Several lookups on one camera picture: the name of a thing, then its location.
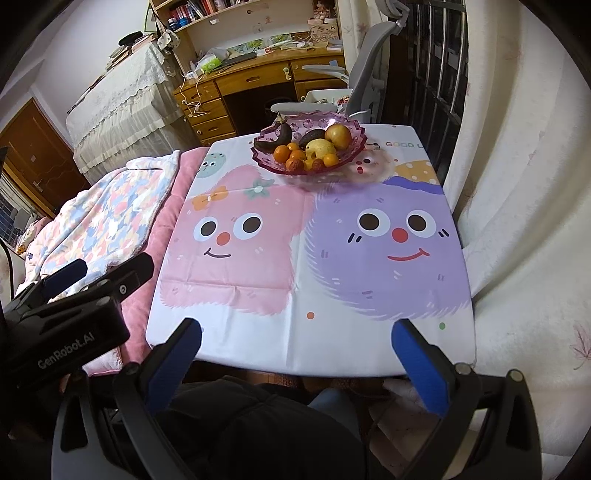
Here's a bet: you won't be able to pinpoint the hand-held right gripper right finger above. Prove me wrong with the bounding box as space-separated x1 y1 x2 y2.
391 318 543 480

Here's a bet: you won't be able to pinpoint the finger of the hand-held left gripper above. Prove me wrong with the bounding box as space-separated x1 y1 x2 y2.
14 259 89 303
78 253 156 303

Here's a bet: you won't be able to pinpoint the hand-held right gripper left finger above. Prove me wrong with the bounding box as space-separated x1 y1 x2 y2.
50 318 203 480

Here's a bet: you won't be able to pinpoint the blackened banana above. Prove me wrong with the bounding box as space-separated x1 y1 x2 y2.
254 122 293 153

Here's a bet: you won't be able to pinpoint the pink glass fruit bowl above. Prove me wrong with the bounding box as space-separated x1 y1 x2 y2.
250 112 368 176

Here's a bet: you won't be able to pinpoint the red apple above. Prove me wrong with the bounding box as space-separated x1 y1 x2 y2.
324 124 352 149

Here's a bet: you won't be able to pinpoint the floral fleece blanket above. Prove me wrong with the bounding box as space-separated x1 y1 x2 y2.
18 150 181 296

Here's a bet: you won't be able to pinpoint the person's blue jeans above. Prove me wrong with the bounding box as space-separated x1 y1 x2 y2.
307 388 361 439

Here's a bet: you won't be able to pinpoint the pink quilt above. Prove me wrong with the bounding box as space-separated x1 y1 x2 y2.
14 148 211 377

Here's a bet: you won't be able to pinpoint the person's dark jacket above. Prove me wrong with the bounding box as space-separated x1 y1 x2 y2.
152 376 365 480

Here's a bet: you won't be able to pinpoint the brown wooden door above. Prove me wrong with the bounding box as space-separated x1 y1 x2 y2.
0 99 90 217

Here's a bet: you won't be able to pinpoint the cartoon printed tablecloth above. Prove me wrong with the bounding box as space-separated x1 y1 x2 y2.
145 124 476 377

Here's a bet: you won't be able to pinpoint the white lace cover cloth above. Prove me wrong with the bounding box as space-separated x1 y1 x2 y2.
65 44 185 174

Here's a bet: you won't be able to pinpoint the white floral curtain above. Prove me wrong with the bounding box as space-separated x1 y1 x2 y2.
383 0 591 480
337 0 384 70

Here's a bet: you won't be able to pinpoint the stack of books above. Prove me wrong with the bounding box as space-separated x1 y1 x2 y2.
108 32 158 70

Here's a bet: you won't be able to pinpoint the dark avocado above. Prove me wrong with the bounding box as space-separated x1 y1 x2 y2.
298 129 328 149

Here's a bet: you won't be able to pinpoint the wooden desk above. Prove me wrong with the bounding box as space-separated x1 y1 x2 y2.
173 46 347 141

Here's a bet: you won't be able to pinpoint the row of shelf books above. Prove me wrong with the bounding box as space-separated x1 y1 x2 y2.
168 0 250 28

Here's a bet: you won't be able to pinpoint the wooden bookshelf hutch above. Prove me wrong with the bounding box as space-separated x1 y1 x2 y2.
150 0 342 70

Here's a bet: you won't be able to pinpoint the metal window grille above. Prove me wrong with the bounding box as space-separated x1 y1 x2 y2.
402 0 469 139

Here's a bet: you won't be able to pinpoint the wooden cutout box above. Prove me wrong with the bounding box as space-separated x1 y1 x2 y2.
311 23 342 47

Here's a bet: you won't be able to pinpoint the grey office chair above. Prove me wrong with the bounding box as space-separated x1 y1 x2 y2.
270 0 411 125

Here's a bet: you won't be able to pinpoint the white charger cable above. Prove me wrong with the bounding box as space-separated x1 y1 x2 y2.
180 74 208 121

